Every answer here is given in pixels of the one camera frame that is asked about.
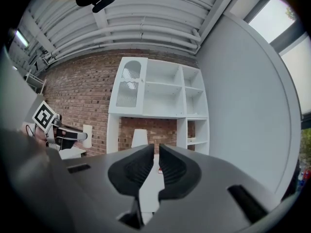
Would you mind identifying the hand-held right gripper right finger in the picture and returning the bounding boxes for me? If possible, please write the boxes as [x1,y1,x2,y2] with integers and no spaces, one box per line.
[143,143,297,233]

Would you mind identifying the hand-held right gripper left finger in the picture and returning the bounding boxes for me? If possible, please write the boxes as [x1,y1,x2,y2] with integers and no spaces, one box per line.
[48,143,155,233]

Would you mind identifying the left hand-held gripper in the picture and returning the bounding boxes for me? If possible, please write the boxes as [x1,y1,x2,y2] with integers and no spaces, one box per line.
[32,100,88,152]

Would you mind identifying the person's left forearm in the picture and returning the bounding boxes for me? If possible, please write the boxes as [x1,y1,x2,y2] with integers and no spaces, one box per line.
[20,124,48,147]

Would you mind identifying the white side table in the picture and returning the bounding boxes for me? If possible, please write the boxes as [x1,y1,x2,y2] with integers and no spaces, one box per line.
[58,147,87,160]

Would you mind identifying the white metal rack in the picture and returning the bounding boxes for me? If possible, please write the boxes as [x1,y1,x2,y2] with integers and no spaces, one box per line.
[24,70,47,95]

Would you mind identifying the white shade table lamp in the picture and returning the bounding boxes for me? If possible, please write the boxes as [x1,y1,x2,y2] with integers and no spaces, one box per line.
[131,129,149,149]

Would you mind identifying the white arched glass cabinet door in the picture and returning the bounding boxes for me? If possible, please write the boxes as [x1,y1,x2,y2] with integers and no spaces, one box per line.
[108,56,149,115]

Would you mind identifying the white hutch shelf unit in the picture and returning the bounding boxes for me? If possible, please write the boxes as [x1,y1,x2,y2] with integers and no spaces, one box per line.
[106,56,210,155]

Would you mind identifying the fluorescent ceiling light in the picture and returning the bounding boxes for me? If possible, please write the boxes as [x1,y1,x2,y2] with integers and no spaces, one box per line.
[14,29,31,49]

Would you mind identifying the white ceiling pipes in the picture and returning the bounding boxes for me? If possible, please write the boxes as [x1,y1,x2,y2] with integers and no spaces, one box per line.
[31,0,203,63]

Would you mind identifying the black head-mounted camera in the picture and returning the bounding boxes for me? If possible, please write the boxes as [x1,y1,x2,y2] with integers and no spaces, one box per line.
[91,0,119,14]

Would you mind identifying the black window frame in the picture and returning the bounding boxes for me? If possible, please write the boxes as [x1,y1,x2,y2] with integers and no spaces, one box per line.
[244,0,311,131]

